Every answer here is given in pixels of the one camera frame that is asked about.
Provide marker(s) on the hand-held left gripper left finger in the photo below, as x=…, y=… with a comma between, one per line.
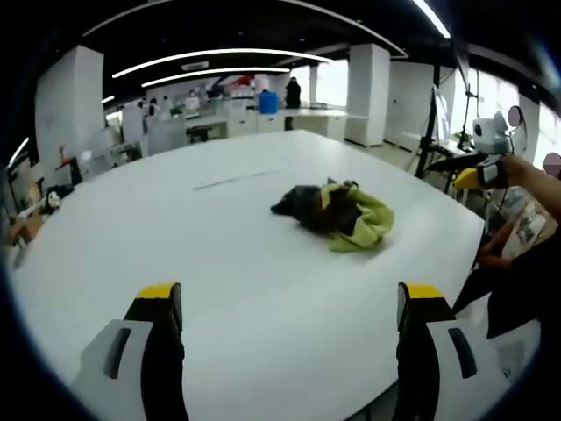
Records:
x=131, y=351

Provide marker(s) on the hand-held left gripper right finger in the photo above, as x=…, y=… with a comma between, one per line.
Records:
x=442, y=355

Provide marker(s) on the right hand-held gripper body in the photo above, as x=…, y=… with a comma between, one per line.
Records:
x=491, y=133

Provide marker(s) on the green and dark garment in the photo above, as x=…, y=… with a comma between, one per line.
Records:
x=364, y=219

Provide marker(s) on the person's right hand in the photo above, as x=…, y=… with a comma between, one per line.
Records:
x=517, y=171

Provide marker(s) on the black tripod stand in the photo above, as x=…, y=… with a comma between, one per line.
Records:
x=427, y=149

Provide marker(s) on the black clamp stand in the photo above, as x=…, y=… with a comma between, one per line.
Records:
x=469, y=101

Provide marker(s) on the person's printed shirt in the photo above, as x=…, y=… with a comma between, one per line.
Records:
x=528, y=228

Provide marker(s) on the person's dark clothing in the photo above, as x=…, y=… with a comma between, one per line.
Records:
x=526, y=289

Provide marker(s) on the white counter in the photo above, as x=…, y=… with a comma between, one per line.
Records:
x=307, y=119

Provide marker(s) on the cardboard box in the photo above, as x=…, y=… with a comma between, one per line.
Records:
x=26, y=228

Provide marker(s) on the black and white plush toy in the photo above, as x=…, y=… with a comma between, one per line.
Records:
x=56, y=199

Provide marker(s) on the blue barrel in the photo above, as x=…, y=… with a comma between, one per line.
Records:
x=268, y=102

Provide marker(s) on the white cabinet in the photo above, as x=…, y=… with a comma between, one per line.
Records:
x=131, y=125

